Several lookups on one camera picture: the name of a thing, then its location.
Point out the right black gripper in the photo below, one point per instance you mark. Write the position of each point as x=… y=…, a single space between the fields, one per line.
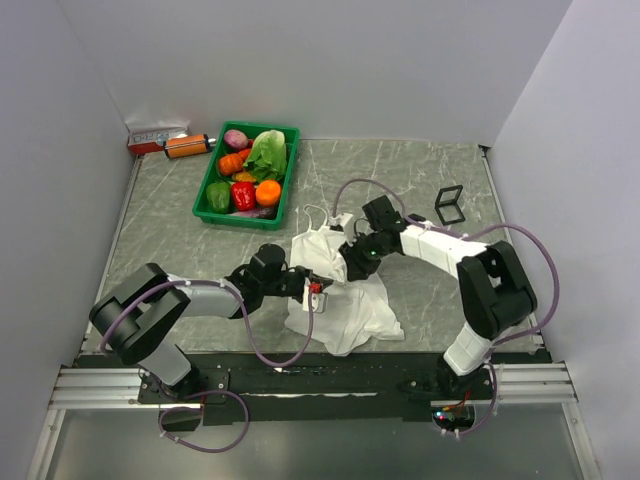
x=357 y=267

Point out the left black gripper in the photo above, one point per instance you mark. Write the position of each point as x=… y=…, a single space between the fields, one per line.
x=304 y=272

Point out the white camisole garment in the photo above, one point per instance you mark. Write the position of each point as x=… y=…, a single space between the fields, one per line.
x=351 y=313

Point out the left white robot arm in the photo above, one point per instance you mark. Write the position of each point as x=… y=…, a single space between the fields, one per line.
x=135 y=318

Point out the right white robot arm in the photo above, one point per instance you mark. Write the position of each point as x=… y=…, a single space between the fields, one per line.
x=495 y=291

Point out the purple eggplant toy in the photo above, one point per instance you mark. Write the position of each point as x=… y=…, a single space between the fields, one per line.
x=267 y=213

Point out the orange fruit toy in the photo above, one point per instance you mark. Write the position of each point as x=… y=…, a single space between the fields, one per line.
x=268 y=193

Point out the red bell pepper toy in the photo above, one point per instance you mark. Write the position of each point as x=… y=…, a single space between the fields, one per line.
x=243 y=196

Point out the green bell pepper toy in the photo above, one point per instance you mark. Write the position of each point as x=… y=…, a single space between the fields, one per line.
x=218 y=195

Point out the yellow pepper toy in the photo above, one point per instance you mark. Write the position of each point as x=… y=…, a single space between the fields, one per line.
x=244 y=176

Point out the green lettuce toy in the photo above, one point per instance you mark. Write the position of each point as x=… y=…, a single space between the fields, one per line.
x=267 y=159

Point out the small orange pumpkin toy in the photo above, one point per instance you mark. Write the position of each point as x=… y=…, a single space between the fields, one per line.
x=230 y=164

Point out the green plastic bin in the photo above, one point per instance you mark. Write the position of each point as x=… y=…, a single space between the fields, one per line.
x=201 y=208

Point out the purple onion toy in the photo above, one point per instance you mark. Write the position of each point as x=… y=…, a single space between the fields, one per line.
x=235 y=140

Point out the orange cylinder bottle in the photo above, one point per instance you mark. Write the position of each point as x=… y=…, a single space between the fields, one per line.
x=181 y=147

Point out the red white carton box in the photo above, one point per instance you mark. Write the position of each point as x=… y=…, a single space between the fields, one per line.
x=142 y=143

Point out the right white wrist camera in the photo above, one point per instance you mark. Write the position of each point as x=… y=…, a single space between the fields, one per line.
x=342 y=222

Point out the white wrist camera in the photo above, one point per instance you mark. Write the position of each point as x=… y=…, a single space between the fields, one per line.
x=315 y=297
x=342 y=222

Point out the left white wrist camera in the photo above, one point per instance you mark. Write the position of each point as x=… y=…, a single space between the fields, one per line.
x=315 y=297

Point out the black square frame stand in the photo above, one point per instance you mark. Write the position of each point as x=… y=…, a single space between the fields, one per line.
x=447 y=205

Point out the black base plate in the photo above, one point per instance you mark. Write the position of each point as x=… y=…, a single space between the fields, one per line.
x=233 y=387

